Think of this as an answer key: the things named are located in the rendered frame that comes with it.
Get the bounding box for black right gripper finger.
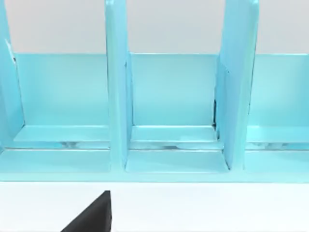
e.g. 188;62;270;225
59;190;112;232

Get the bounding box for light blue rack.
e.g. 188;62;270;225
0;0;309;184

